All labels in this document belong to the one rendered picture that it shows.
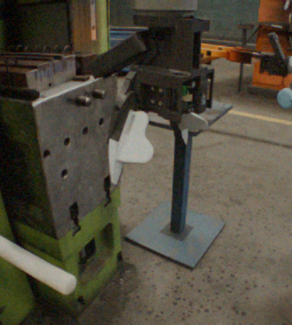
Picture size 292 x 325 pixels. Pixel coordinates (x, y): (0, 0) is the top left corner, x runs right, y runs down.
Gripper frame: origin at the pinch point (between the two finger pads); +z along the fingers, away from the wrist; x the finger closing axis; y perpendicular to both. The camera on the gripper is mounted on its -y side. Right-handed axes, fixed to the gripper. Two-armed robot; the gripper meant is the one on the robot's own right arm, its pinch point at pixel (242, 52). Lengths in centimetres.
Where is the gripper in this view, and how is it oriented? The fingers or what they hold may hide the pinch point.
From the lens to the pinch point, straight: 137.9
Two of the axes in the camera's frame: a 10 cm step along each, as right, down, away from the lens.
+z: -8.3, -2.7, 4.9
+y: 0.0, 8.8, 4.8
